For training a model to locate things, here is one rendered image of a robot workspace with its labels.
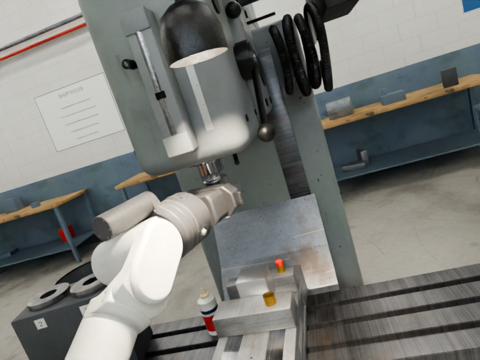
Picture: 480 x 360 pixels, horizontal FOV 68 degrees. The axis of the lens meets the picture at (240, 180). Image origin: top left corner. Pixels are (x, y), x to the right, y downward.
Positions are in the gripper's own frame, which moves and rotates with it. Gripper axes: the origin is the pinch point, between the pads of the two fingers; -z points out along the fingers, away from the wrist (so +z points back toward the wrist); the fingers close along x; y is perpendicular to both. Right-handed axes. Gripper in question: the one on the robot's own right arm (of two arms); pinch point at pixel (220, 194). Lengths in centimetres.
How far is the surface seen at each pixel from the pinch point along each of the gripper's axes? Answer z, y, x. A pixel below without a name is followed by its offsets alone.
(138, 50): 12.7, -26.1, -3.1
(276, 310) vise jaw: 6.3, 20.8, -8.0
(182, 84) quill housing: 8.1, -20.2, -5.2
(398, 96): -376, 24, -9
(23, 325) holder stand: 21.1, 14.7, 42.6
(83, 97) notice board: -316, -95, 387
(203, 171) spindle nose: 2.4, -5.5, 0.2
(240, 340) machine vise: 9.7, 24.8, -0.8
